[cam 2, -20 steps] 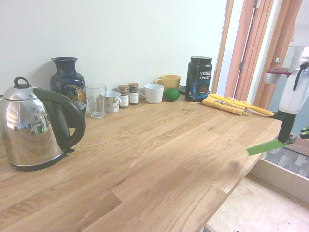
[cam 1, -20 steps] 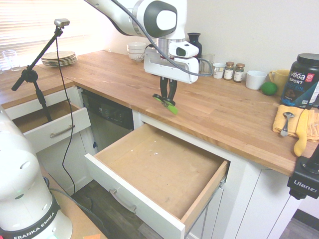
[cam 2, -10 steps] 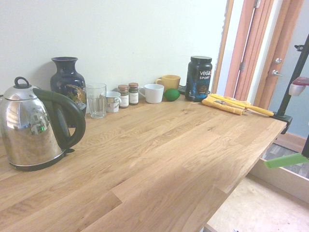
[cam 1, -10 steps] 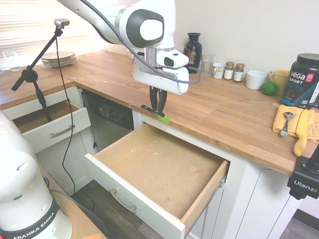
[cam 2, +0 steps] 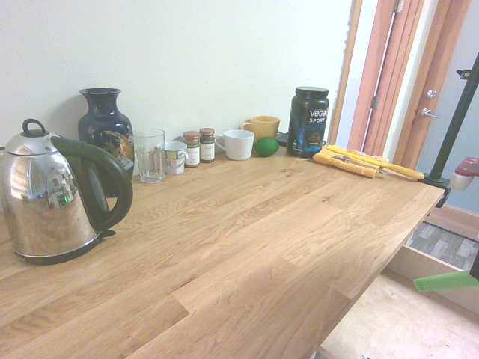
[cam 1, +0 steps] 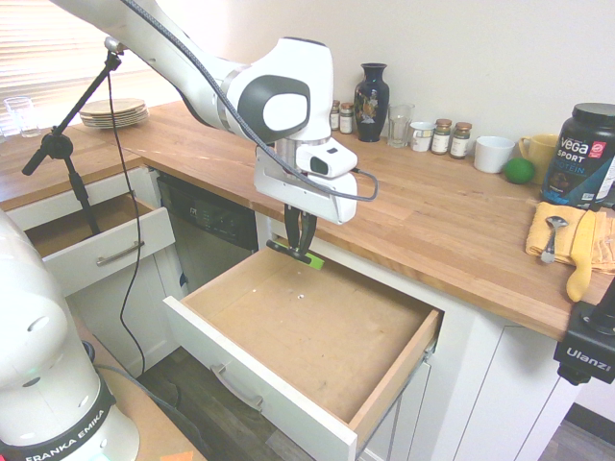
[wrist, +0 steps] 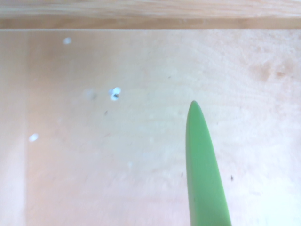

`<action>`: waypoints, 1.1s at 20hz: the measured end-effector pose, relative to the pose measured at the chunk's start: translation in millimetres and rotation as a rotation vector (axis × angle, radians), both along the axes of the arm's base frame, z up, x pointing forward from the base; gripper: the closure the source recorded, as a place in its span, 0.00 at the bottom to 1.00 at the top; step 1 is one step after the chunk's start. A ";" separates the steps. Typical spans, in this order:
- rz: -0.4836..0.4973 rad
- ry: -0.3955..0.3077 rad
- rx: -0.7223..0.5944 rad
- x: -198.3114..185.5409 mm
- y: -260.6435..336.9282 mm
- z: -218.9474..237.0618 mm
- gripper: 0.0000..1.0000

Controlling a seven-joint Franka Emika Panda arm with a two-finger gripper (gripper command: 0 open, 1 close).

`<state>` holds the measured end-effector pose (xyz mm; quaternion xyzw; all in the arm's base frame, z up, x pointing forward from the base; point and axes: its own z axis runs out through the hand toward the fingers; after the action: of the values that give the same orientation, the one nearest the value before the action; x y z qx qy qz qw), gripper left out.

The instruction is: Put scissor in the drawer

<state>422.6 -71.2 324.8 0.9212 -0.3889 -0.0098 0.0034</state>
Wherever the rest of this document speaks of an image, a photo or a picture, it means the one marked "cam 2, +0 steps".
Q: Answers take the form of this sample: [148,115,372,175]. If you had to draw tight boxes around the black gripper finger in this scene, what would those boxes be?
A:
[468,249,479,282]

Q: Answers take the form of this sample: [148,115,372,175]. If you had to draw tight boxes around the light wooden drawer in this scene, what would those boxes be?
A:
[317,242,479,359]

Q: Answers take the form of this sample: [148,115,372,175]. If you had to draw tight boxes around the red and white plastic object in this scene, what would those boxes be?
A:
[449,156,479,192]

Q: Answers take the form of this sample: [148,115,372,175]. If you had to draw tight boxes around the yellow folded cloth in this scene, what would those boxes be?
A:
[312,144,390,180]

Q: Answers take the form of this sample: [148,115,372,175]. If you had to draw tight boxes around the grey-blue door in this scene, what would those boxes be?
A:
[414,14,479,211]

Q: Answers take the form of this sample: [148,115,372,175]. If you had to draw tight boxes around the black protein powder tub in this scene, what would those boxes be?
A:
[286,86,331,159]

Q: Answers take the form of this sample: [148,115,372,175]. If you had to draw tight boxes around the green lime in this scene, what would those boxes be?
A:
[253,136,281,158]

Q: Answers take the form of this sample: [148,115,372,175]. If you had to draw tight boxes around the yellow mug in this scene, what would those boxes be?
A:
[239,115,281,143]

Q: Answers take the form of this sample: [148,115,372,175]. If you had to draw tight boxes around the plain white mug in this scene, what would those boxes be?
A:
[214,129,256,161]

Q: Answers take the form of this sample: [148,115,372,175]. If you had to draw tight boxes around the spice jar with copper lid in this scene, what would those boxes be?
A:
[198,127,216,164]
[182,130,201,168]

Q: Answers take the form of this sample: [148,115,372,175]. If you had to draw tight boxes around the small printed white mug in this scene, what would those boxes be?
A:
[163,141,189,175]

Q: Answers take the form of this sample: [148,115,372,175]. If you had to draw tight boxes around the clear drinking glass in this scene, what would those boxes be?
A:
[132,128,166,184]

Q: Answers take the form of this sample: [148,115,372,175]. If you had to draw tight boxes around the dark blue painted vase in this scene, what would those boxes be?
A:
[77,88,135,181]

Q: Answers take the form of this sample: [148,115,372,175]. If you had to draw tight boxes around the stainless steel electric kettle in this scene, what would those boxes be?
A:
[0,118,134,266]

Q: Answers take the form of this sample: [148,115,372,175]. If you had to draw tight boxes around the black clamp camera stand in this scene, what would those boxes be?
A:
[421,52,479,209]

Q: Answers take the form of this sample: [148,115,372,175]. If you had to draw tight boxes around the yellow-handled knife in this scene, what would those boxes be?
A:
[326,146,392,168]

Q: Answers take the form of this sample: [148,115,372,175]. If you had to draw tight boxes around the wooden door frame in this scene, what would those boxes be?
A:
[335,0,473,170]

